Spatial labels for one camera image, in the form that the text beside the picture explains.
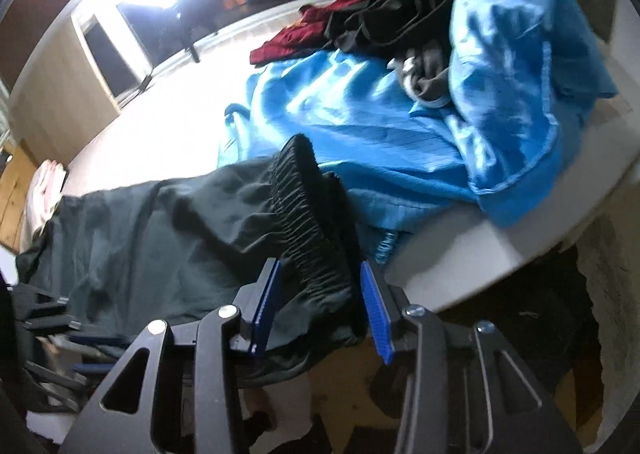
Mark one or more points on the dark red garment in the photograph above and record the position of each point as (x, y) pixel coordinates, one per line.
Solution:
(300, 33)

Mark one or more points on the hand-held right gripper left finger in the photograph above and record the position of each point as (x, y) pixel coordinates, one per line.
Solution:
(262, 306)

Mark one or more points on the dark grey pants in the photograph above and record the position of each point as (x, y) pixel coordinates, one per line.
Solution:
(150, 244)

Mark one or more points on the shiny blue garment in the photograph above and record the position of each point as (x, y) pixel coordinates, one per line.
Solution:
(375, 133)

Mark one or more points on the cream fluffy rug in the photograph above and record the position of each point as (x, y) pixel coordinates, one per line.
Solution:
(615, 284)

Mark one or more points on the light wooden wardrobe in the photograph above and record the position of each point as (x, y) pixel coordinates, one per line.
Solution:
(60, 108)

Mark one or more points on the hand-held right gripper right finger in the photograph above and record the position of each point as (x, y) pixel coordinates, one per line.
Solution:
(375, 314)

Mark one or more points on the grey garment white trim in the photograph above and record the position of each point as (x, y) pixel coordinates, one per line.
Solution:
(425, 78)

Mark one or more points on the black garment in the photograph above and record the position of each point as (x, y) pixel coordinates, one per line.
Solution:
(400, 13)

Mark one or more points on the wooden bedside cabinet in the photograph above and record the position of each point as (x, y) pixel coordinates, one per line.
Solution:
(15, 194)

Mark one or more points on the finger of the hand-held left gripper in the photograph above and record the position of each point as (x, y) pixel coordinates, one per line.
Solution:
(95, 369)
(95, 340)

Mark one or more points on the pink white folded cloth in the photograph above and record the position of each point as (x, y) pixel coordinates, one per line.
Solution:
(45, 184)

